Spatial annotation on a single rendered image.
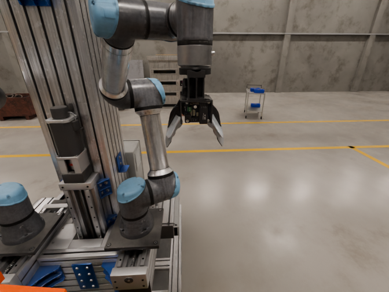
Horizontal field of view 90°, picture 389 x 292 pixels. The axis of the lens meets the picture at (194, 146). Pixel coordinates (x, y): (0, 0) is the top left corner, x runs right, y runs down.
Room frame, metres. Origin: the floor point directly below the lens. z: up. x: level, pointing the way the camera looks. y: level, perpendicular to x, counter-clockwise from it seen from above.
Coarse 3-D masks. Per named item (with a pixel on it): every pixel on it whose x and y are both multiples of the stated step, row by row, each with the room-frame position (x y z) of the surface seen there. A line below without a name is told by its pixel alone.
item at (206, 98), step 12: (180, 72) 0.45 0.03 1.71; (192, 72) 0.41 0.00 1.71; (204, 72) 0.42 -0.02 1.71; (192, 84) 0.44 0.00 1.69; (180, 96) 0.46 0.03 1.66; (192, 96) 0.44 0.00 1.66; (204, 96) 0.46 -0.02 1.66; (180, 108) 0.41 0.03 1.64; (192, 108) 0.43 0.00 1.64; (204, 108) 0.42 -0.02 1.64; (192, 120) 0.42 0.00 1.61; (204, 120) 0.42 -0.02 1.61
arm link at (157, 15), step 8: (152, 8) 0.49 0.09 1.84; (160, 8) 0.50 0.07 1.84; (168, 8) 0.50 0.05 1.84; (152, 16) 0.49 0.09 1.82; (160, 16) 0.50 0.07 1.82; (168, 16) 0.50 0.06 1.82; (152, 24) 0.49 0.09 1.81; (160, 24) 0.50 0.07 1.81; (168, 24) 0.49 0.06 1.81; (152, 32) 0.50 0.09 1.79; (160, 32) 0.50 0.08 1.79; (168, 32) 0.51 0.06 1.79; (168, 40) 0.54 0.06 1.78; (176, 40) 0.54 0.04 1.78
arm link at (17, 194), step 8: (0, 184) 0.66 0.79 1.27; (8, 184) 0.66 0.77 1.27; (16, 184) 0.67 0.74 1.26; (0, 192) 0.61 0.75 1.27; (8, 192) 0.62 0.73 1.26; (16, 192) 0.63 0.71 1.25; (24, 192) 0.65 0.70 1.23; (0, 200) 0.58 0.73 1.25; (8, 200) 0.59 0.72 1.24; (16, 200) 0.61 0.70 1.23; (24, 200) 0.64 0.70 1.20; (0, 208) 0.58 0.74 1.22; (8, 208) 0.59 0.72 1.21; (16, 208) 0.60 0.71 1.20; (24, 208) 0.62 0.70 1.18; (32, 208) 0.66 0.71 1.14; (0, 216) 0.58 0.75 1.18; (8, 216) 0.58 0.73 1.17; (16, 216) 0.59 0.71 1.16; (24, 216) 0.61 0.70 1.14
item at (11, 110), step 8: (8, 96) 6.04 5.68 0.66; (16, 96) 6.12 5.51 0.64; (24, 96) 6.20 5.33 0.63; (8, 104) 5.71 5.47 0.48; (16, 104) 5.74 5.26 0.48; (24, 104) 5.77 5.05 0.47; (32, 104) 5.99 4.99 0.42; (0, 112) 5.67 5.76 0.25; (8, 112) 5.70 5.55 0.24; (16, 112) 5.73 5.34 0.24; (24, 112) 5.76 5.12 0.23; (32, 112) 5.86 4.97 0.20; (0, 120) 5.66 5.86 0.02
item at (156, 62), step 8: (152, 56) 7.27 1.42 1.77; (160, 56) 7.28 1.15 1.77; (168, 56) 7.30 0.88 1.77; (176, 56) 7.31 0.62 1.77; (152, 64) 7.47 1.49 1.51; (160, 64) 7.49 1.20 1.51; (168, 64) 7.50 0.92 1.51; (176, 64) 7.51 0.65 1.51; (152, 72) 7.45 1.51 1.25; (160, 72) 7.46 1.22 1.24; (168, 72) 7.47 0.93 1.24; (176, 72) 7.49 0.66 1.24; (160, 80) 7.48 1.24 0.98; (168, 80) 7.50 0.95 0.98; (176, 80) 7.51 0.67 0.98; (168, 88) 7.50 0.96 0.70; (176, 88) 7.51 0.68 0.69; (168, 96) 7.47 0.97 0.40; (176, 96) 7.48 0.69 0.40; (168, 104) 7.53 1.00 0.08
